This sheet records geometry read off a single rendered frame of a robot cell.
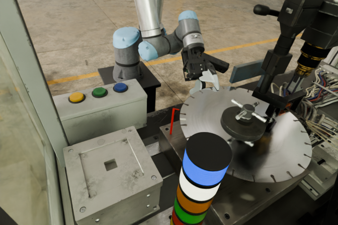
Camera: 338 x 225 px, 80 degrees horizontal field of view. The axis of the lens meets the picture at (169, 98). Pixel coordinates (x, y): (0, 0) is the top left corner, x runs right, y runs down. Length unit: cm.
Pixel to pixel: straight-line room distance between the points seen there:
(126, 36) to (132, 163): 57
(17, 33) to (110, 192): 34
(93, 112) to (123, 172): 24
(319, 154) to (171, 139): 42
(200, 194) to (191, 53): 58
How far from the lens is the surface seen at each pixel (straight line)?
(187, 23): 80
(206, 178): 21
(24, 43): 44
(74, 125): 68
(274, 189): 61
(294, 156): 56
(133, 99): 67
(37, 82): 47
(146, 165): 49
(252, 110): 53
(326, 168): 72
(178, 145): 60
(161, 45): 80
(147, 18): 78
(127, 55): 93
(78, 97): 68
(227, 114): 56
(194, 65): 72
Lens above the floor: 132
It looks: 39 degrees down
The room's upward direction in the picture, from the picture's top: 6 degrees clockwise
